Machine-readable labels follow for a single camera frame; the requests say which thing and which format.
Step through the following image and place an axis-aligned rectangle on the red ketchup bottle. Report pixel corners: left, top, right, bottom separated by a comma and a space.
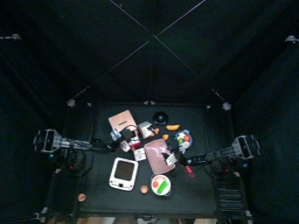
183, 164, 195, 179

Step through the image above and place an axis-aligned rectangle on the pale blue plate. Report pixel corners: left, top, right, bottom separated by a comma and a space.
172, 129, 192, 154

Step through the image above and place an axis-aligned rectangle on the black glossy bowl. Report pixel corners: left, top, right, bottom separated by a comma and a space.
152, 111, 169, 126

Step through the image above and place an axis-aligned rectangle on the white ridged toy rack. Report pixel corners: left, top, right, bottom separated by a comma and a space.
118, 140, 132, 153

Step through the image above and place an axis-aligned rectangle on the green toy bean pod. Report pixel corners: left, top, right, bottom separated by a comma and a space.
156, 179, 169, 194

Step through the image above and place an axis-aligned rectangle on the white toy cooktop black surface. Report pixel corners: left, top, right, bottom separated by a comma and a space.
106, 157, 140, 192

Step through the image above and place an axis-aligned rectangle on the white round plate with food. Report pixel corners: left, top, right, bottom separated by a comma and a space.
149, 174, 173, 197

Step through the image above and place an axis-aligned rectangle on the pink rectangular tray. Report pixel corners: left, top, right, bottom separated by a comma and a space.
142, 138, 177, 175

